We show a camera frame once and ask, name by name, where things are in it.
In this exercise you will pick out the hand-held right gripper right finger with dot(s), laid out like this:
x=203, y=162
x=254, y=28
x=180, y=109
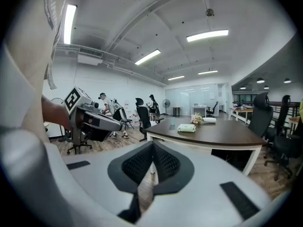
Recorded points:
x=201, y=185

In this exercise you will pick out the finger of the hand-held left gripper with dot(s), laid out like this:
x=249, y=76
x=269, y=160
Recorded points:
x=104, y=123

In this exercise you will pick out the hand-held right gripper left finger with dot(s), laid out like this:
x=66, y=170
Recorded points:
x=99, y=174

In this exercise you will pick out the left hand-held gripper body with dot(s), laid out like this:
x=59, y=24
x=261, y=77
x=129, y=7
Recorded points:
x=75, y=103

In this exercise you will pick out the light green cloth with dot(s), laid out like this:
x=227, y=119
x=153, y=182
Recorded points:
x=186, y=128

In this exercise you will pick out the person's left forearm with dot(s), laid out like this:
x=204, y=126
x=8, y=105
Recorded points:
x=54, y=112

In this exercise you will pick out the grey office chair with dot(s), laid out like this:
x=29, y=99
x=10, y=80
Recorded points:
x=123, y=115

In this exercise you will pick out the black office chair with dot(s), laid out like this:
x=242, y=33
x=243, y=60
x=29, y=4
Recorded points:
x=143, y=117
x=213, y=110
x=284, y=141
x=260, y=117
x=77, y=146

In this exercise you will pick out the white air conditioner unit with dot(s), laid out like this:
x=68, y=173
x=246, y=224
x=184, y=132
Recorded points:
x=90, y=55

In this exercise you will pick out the brown conference table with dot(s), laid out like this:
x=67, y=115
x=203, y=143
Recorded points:
x=254, y=159

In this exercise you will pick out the black standing fan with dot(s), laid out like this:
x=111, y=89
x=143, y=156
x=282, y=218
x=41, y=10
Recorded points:
x=166, y=103

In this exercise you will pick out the pastel flower bouquet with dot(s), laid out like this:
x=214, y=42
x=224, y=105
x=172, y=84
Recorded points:
x=196, y=118

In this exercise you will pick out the green glass cup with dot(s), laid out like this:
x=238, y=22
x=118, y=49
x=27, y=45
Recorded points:
x=172, y=124

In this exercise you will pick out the small wooden table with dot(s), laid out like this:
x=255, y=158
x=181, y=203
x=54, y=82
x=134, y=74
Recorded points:
x=176, y=107

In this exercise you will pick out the person's beige t-shirt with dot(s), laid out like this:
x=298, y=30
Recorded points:
x=30, y=44

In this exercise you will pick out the white desk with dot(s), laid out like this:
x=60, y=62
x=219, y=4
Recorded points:
x=198, y=109

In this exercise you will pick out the long ceiling light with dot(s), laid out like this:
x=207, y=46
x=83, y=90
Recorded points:
x=176, y=77
x=148, y=57
x=207, y=35
x=69, y=25
x=207, y=72

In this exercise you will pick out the round pendant lamp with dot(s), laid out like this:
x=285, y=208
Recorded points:
x=243, y=87
x=260, y=80
x=287, y=81
x=266, y=87

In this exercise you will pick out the black metal railing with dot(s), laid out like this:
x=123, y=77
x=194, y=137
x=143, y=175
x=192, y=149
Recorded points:
x=293, y=106

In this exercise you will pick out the round metal ceiling fixture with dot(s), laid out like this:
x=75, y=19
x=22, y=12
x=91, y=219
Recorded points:
x=209, y=12

